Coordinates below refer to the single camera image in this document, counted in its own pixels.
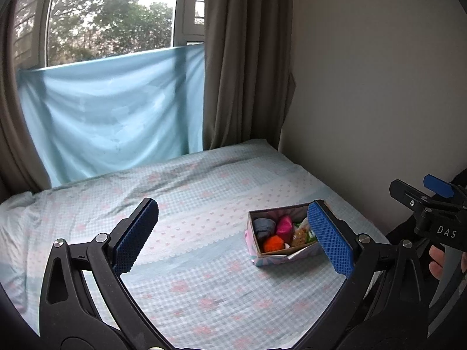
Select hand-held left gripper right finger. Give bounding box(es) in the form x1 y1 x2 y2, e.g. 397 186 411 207
292 200 429 350

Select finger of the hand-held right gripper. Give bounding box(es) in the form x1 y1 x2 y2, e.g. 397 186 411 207
423 174 467 205
390 179 438 212

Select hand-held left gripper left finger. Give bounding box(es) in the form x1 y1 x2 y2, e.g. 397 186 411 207
38 197 172 350

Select brown plush toy pink trim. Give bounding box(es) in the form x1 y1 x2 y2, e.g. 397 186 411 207
292 228 311 248

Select green soft cloth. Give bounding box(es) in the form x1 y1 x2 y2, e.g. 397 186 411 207
294 217 317 243

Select magenta zip pouch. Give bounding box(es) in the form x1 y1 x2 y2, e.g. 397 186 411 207
275 214 294 240

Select orange fluffy carrot plush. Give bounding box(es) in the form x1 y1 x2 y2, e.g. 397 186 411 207
263 235 286 253

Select grey sock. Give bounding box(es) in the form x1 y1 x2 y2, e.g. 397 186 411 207
253 218 277 242

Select patterned cardboard box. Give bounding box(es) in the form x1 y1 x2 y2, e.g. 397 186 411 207
244 200 329 267

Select person's right hand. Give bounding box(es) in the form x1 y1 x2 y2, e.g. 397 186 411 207
428 246 447 280

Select person's dark clothing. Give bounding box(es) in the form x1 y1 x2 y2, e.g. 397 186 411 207
385 169 467 350

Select light blue hanging cloth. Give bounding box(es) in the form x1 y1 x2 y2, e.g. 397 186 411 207
16 42 205 186

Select beige curtain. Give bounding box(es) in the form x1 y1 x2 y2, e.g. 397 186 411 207
0 3 52 195
202 0 295 151

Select window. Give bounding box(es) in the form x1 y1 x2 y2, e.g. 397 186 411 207
10 0 205 71

